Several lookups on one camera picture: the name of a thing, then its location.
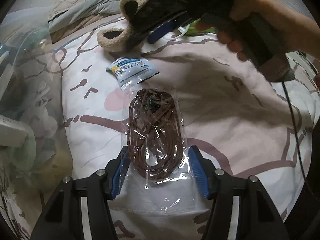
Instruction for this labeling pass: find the beige fleece slipper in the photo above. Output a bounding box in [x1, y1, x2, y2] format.
[119, 0, 148, 22]
[97, 26, 143, 53]

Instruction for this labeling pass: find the brown cord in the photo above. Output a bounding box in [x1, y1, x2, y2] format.
[121, 87, 198, 212]

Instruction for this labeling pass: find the person's right hand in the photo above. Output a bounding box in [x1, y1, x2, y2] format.
[195, 0, 320, 62]

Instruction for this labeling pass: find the green dotted wipes pack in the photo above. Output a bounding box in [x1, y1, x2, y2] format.
[185, 20, 216, 36]

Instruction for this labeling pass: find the white blue sachet packet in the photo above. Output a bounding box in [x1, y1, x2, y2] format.
[106, 57, 159, 90]

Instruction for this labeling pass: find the clear plastic storage bin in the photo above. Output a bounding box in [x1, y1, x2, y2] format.
[1, 7, 66, 176]

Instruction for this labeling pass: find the white silicone ring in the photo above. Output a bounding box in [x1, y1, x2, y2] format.
[163, 24, 189, 41]

